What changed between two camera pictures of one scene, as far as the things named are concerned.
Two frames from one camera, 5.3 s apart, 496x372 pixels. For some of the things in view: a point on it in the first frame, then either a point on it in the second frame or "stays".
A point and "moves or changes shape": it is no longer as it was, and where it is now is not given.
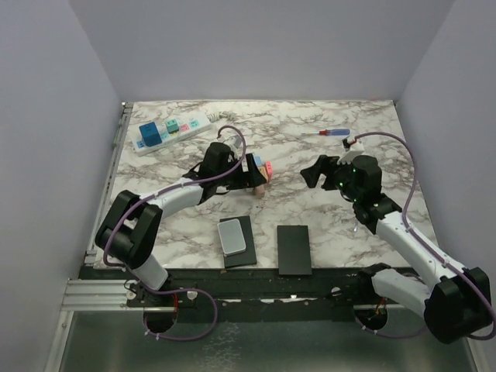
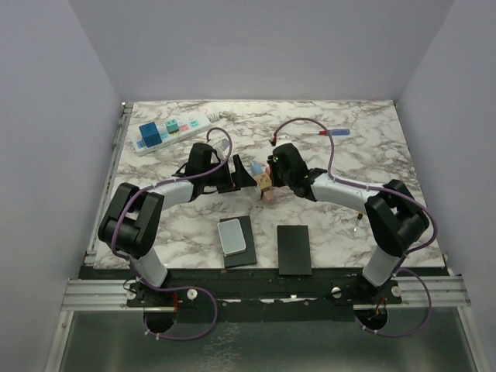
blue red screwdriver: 332,132 stays
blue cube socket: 149,134 stays
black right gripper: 325,164 → 273,165
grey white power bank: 231,235 stays
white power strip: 187,126 stays
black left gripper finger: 254,176 → 241,178
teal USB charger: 172,125 stays
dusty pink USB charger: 260,191 → 269,194
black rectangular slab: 294,250 stays
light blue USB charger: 258,160 moves or changes shape
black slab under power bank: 249,256 stays
